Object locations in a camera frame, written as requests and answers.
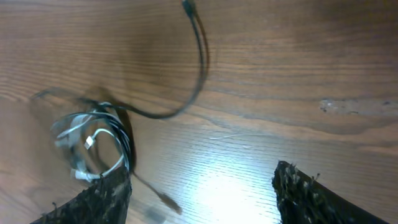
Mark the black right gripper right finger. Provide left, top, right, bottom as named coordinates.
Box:
left=272, top=161, right=385, bottom=224

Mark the black usb cable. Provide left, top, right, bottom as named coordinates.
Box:
left=30, top=0, right=211, bottom=215

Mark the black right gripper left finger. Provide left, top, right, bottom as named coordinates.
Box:
left=33, top=167, right=132, bottom=224

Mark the white usb cable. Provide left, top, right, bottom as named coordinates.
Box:
left=51, top=102, right=130, bottom=183

